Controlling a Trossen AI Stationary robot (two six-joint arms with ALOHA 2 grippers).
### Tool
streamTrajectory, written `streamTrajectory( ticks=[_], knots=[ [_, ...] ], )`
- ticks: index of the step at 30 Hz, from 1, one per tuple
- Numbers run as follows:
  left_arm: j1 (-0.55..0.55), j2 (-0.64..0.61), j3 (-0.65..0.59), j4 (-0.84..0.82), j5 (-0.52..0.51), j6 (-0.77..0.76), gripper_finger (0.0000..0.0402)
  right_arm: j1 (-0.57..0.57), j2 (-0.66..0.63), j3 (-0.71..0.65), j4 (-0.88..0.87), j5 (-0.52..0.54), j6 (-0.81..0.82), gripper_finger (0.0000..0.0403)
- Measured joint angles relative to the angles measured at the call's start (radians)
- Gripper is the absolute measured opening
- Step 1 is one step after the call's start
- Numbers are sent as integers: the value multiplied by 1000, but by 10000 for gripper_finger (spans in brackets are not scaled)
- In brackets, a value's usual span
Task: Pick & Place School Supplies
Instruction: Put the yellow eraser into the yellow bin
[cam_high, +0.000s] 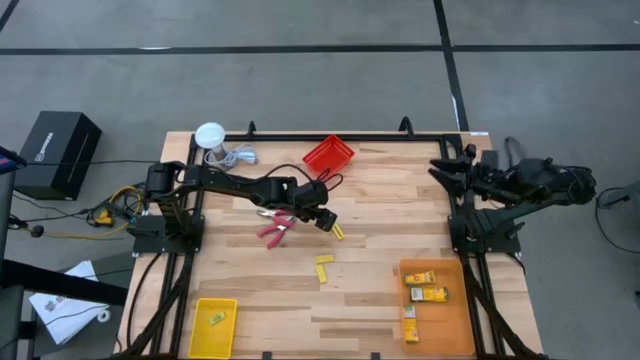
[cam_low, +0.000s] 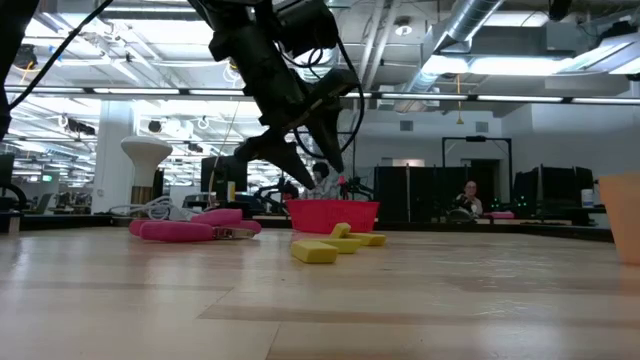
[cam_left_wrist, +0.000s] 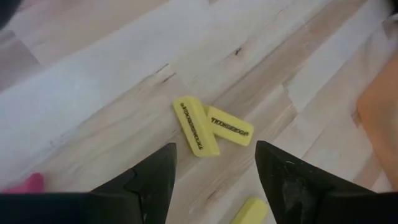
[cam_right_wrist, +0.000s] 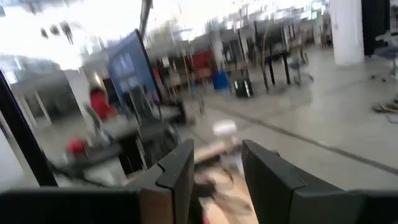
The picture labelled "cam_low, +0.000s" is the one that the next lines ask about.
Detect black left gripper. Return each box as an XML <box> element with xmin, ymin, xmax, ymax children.
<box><xmin>207</xmin><ymin>20</ymin><xmax>361</xmax><ymax>192</ymax></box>

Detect pink-red handled pliers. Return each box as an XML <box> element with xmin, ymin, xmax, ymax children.
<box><xmin>191</xmin><ymin>208</ymin><xmax>263</xmax><ymax>235</ymax></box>
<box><xmin>128</xmin><ymin>218</ymin><xmax>257</xmax><ymax>244</ymax></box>

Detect black ceiling camera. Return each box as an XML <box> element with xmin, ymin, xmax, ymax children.
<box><xmin>9</xmin><ymin>43</ymin><xmax>39</xmax><ymax>70</ymax></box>

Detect yellow eraser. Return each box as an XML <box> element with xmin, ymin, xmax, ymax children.
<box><xmin>314</xmin><ymin>237</ymin><xmax>362</xmax><ymax>255</ymax></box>
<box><xmin>349</xmin><ymin>232</ymin><xmax>388</xmax><ymax>248</ymax></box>
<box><xmin>290</xmin><ymin>240</ymin><xmax>340</xmax><ymax>265</ymax></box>

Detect black overhead gantry frame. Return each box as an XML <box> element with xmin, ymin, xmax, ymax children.
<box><xmin>441</xmin><ymin>135</ymin><xmax>513</xmax><ymax>201</ymax></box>

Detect white pillar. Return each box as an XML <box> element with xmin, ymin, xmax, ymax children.
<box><xmin>91</xmin><ymin>99</ymin><xmax>136</xmax><ymax>215</ymax></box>

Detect white mushroom table lamp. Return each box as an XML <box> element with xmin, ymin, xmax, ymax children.
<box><xmin>120</xmin><ymin>135</ymin><xmax>174</xmax><ymax>205</ymax></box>

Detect white coiled power cable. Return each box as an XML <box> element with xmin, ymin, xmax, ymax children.
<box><xmin>108</xmin><ymin>195</ymin><xmax>209</xmax><ymax>222</ymax></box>

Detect yellow hanging cord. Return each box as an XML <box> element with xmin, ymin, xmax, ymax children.
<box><xmin>454</xmin><ymin>73</ymin><xmax>464</xmax><ymax>126</ymax></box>

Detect long ceiling light strip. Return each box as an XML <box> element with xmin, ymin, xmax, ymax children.
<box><xmin>0</xmin><ymin>85</ymin><xmax>640</xmax><ymax>105</ymax></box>

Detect silver ventilation duct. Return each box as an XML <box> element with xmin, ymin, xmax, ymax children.
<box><xmin>394</xmin><ymin>0</ymin><xmax>504</xmax><ymax>111</ymax></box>

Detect black room partition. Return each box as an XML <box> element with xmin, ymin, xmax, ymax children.
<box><xmin>373</xmin><ymin>165</ymin><xmax>501</xmax><ymax>224</ymax></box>

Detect red plastic mesh basket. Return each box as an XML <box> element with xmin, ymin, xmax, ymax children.
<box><xmin>285</xmin><ymin>199</ymin><xmax>381</xmax><ymax>235</ymax></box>

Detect person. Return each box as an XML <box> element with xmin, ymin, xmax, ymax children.
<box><xmin>299</xmin><ymin>161</ymin><xmax>341</xmax><ymax>201</ymax></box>
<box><xmin>452</xmin><ymin>179</ymin><xmax>485</xmax><ymax>219</ymax></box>

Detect orange translucent plastic tray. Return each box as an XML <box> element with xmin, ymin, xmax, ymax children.
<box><xmin>597</xmin><ymin>172</ymin><xmax>640</xmax><ymax>266</ymax></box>

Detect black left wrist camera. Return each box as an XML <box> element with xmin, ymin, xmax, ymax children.
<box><xmin>273</xmin><ymin>0</ymin><xmax>341</xmax><ymax>57</ymax></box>

